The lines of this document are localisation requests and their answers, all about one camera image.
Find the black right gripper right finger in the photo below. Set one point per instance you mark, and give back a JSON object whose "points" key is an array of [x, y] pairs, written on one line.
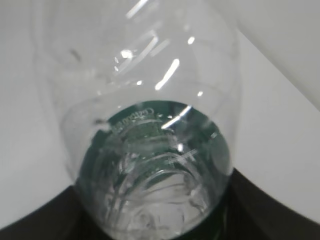
{"points": [[245, 212]]}

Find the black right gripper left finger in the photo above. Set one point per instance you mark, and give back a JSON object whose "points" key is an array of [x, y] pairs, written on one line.
{"points": [[62, 218]]}

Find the clear water bottle green label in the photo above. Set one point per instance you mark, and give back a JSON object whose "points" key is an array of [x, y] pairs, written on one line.
{"points": [[144, 97]]}

